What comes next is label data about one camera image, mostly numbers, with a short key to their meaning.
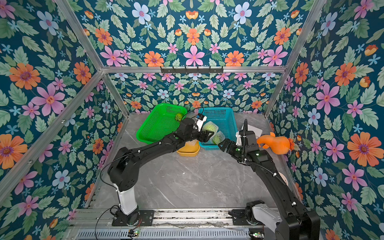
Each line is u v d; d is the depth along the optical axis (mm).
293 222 370
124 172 486
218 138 958
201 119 760
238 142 703
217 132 841
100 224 716
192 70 915
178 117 1088
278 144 927
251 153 570
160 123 1149
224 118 1147
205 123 824
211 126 822
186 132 680
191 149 959
